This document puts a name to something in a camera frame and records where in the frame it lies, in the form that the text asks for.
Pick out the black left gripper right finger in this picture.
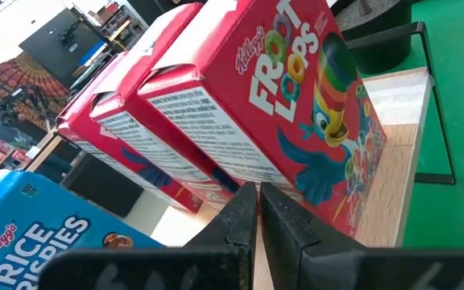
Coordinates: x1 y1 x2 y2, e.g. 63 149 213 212
259 181 464 290

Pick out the black monitor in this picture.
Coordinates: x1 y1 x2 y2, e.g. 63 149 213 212
18 6 109 81

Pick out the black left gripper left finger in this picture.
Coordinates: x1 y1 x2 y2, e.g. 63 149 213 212
37 180 259 290

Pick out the black crate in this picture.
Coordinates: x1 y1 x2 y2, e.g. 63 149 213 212
60 151 145 219

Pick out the orange mandala cloth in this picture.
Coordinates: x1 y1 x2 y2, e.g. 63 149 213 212
0 51 71 132

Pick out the blue Rice Krispies cereal box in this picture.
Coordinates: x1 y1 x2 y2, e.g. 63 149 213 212
0 168 165 290

